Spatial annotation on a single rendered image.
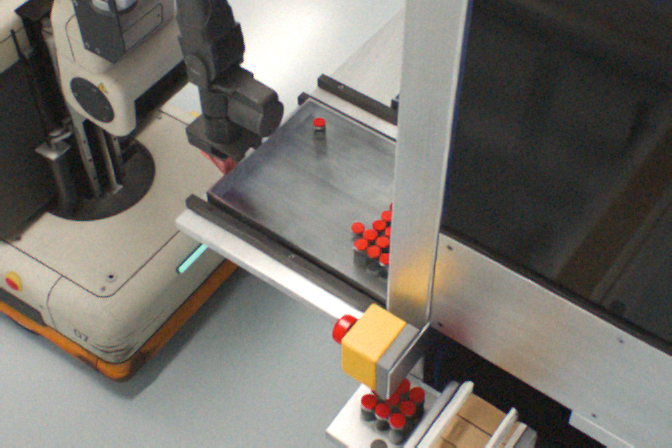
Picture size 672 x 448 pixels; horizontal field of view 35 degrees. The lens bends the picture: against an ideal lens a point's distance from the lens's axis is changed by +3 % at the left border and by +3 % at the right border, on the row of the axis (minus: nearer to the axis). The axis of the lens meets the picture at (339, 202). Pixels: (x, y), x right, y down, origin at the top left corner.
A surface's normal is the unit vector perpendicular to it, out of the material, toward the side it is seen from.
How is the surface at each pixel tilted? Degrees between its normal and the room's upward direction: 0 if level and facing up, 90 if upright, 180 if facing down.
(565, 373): 90
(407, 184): 90
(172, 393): 0
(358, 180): 0
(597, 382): 90
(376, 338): 0
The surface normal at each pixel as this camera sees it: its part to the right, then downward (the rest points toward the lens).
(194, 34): -0.54, 0.62
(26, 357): 0.00, -0.65
